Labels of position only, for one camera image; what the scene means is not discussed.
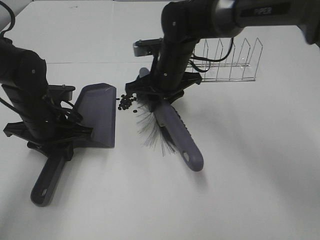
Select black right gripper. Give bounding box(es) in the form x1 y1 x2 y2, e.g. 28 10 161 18
125 38 201 140

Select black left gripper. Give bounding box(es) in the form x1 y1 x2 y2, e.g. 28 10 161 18
2 84 93 161

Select purple brush with black bristles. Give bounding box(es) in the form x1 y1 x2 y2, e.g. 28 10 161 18
136 66 205 172

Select pile of coffee beans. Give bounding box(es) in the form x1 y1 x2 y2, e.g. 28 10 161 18
116 94 137 111

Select purple plastic dustpan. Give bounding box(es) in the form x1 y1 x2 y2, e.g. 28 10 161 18
30 83 117 207

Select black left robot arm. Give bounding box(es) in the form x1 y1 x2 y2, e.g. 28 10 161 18
0 38 93 157

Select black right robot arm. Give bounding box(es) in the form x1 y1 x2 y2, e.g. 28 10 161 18
125 0 320 113

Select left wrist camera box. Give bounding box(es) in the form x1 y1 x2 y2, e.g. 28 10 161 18
48 85 76 101

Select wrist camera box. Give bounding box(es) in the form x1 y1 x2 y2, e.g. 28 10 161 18
48 85 76 101
133 38 163 57

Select chrome wire dish rack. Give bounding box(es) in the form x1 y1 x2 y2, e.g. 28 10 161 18
190 37 264 83

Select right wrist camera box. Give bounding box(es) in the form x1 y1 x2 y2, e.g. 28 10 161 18
133 38 163 57

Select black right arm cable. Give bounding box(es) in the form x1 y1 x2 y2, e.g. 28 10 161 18
191 37 236 73

